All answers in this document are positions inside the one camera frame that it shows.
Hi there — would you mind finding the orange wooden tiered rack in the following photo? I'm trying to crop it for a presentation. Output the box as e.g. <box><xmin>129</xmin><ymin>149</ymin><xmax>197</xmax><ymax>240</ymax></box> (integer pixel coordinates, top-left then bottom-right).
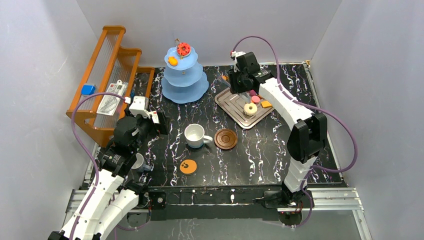
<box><xmin>66</xmin><ymin>25</ymin><xmax>155</xmax><ymax>147</ymax></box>

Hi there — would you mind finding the silver metal tray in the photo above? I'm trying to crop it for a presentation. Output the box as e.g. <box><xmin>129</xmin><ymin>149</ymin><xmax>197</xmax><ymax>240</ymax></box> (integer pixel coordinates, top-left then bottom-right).
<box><xmin>214</xmin><ymin>88</ymin><xmax>274</xmax><ymax>130</ymax></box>

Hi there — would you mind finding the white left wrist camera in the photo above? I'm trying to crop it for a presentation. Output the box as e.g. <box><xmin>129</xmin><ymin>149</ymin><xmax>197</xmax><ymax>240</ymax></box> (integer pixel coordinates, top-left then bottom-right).
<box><xmin>129</xmin><ymin>96</ymin><xmax>151</xmax><ymax>119</ymax></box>

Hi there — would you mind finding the blue eraser block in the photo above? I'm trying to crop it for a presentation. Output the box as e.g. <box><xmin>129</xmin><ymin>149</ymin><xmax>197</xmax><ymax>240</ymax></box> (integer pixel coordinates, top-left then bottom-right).
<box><xmin>80</xmin><ymin>84</ymin><xmax>97</xmax><ymax>96</ymax></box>

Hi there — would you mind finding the yellow rectangular biscuit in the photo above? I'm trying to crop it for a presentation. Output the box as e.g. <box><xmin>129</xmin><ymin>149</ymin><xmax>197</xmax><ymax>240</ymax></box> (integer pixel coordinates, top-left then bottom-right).
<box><xmin>260</xmin><ymin>100</ymin><xmax>273</xmax><ymax>109</ymax></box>

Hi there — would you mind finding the brown wooden saucer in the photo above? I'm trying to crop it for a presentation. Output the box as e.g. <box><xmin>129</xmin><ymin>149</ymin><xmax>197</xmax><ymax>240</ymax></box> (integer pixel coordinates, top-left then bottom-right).
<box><xmin>213</xmin><ymin>128</ymin><xmax>238</xmax><ymax>150</ymax></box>

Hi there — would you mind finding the orange fish-shaped cookie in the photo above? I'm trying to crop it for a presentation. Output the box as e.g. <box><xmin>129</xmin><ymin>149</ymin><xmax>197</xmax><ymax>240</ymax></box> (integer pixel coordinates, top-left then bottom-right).
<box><xmin>167</xmin><ymin>56</ymin><xmax>179</xmax><ymax>67</ymax></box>

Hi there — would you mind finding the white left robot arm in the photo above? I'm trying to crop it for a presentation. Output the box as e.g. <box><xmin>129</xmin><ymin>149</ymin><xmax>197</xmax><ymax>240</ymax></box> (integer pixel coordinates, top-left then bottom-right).
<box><xmin>48</xmin><ymin>111</ymin><xmax>170</xmax><ymax>240</ymax></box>

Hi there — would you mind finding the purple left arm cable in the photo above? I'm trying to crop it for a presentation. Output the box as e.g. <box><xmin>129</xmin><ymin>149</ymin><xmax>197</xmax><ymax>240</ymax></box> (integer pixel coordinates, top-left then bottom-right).
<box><xmin>67</xmin><ymin>92</ymin><xmax>132</xmax><ymax>240</ymax></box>

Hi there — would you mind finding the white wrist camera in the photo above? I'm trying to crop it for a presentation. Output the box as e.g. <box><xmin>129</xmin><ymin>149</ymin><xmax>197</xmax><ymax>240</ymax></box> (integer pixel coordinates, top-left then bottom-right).
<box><xmin>230</xmin><ymin>50</ymin><xmax>246</xmax><ymax>73</ymax></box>
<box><xmin>129</xmin><ymin>96</ymin><xmax>151</xmax><ymax>119</ymax></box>

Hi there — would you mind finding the cream white donut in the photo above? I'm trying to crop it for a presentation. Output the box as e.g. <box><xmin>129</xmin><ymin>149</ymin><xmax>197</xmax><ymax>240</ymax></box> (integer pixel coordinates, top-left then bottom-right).
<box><xmin>243</xmin><ymin>102</ymin><xmax>258</xmax><ymax>116</ymax></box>

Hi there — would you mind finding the orange round coaster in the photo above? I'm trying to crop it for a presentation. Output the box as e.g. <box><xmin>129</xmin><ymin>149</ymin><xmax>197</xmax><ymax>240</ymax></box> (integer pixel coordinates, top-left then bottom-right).
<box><xmin>179</xmin><ymin>159</ymin><xmax>198</xmax><ymax>175</ymax></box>

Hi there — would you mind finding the blue three-tier cake stand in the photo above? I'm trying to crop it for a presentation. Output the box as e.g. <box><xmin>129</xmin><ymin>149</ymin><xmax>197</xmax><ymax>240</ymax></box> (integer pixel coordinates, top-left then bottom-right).
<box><xmin>161</xmin><ymin>39</ymin><xmax>209</xmax><ymax>104</ymax></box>

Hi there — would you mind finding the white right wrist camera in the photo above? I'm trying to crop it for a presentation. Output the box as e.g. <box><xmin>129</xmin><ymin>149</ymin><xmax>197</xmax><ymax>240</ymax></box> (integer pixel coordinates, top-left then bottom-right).
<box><xmin>230</xmin><ymin>50</ymin><xmax>246</xmax><ymax>73</ymax></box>

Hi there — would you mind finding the pink round macaron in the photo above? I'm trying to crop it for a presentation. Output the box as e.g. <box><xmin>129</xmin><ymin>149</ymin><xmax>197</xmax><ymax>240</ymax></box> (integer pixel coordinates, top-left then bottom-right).
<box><xmin>250</xmin><ymin>95</ymin><xmax>261</xmax><ymax>104</ymax></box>

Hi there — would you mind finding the clear ruler set package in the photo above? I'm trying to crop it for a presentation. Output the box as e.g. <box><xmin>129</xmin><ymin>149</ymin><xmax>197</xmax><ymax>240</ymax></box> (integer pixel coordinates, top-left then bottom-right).
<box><xmin>96</xmin><ymin>79</ymin><xmax>128</xmax><ymax>116</ymax></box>

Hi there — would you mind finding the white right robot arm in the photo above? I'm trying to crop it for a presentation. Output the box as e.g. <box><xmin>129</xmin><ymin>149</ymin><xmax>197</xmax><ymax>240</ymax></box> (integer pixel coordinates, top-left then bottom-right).
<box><xmin>228</xmin><ymin>51</ymin><xmax>328</xmax><ymax>207</ymax></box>

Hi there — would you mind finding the white ceramic mug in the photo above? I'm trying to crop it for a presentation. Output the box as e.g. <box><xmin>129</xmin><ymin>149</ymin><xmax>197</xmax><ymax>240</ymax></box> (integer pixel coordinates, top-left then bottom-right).
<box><xmin>184</xmin><ymin>123</ymin><xmax>214</xmax><ymax>149</ymax></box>

